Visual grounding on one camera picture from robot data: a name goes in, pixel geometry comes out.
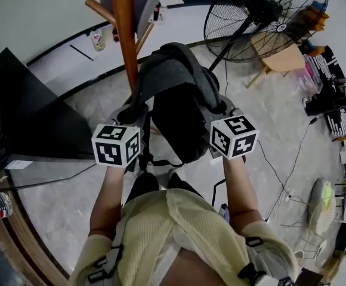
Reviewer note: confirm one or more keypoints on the round white and yellow cushion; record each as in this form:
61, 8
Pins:
323, 204

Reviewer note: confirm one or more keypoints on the person's black trousers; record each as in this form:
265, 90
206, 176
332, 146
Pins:
161, 183

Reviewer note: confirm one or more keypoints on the person's cream knit top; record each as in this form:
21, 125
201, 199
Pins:
179, 237

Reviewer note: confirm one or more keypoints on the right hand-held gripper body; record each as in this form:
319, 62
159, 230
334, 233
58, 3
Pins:
234, 139

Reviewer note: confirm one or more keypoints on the wooden stool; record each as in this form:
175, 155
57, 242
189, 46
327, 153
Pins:
277, 58

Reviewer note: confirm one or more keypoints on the dark red bottle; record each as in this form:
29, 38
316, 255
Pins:
115, 35

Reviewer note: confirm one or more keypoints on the large black floor fan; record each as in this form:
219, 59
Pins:
265, 19

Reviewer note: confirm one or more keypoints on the grey garment on rack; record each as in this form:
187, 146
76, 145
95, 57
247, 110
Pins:
140, 4

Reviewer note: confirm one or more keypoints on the wooden coat rack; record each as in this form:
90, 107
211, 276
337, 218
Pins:
125, 37

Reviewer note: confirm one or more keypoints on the person's left forearm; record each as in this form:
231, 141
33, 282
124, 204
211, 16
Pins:
107, 201

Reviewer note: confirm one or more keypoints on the person's right forearm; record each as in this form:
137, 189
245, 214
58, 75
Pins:
238, 195

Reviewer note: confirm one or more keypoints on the black and grey backpack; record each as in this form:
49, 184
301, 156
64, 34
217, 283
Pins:
179, 106

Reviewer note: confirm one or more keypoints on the yellow-green bottle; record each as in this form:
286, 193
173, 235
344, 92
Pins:
98, 40

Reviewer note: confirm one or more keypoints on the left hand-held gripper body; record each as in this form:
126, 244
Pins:
111, 145

